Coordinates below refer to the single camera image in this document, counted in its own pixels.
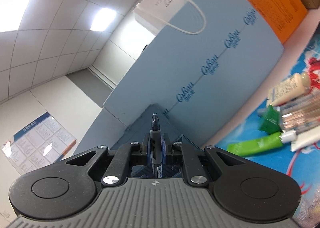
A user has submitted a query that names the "dark blue plastic storage box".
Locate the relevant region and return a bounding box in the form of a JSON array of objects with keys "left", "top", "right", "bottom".
[{"left": 112, "top": 105, "right": 201, "bottom": 178}]

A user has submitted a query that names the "green white tube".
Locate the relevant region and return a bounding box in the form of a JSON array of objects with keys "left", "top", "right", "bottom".
[{"left": 227, "top": 131, "right": 297, "bottom": 157}]

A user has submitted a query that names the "green capped clear bottle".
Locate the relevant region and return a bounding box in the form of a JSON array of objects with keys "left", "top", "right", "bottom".
[{"left": 257, "top": 91, "right": 319, "bottom": 134}]

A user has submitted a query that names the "cream lotion tube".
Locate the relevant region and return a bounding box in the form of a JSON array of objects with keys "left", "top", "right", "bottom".
[{"left": 266, "top": 72, "right": 311, "bottom": 106}]

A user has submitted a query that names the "white paper gift bag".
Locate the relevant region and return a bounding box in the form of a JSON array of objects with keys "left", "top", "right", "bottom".
[{"left": 133, "top": 0, "right": 207, "bottom": 35}]

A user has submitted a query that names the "blue wall notice board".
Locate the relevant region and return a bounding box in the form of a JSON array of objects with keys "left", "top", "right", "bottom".
[{"left": 1, "top": 112, "right": 79, "bottom": 175}]

